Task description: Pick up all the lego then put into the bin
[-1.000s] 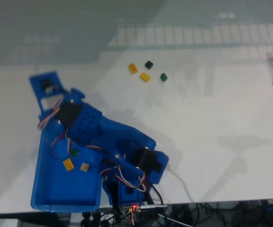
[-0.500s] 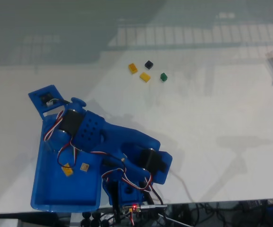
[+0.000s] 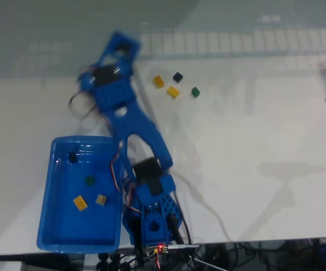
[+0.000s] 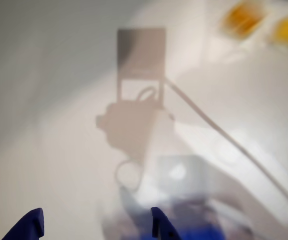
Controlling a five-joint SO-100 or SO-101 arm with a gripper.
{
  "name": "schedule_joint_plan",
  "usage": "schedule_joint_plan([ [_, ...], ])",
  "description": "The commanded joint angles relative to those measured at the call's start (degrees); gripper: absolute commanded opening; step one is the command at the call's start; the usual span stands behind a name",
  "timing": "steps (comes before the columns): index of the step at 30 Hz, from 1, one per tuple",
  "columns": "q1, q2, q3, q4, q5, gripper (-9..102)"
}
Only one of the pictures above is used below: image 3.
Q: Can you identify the black power plug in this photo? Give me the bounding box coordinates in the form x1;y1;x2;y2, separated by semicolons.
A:
167;216;185;245

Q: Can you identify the blue plastic bin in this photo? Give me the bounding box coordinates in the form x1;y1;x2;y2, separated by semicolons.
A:
36;135;126;253

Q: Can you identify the yellow rectangular lego brick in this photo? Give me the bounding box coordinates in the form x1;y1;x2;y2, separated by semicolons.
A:
153;75;166;89
166;86;180;99
72;195;89;212

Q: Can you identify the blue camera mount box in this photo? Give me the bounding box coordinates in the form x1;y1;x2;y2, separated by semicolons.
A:
102;30;141;67

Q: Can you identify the black camera cable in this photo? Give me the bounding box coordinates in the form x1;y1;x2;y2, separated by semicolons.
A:
128;53;202;263

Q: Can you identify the controller board with red light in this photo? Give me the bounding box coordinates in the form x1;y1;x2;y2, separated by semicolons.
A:
145;243;169;255

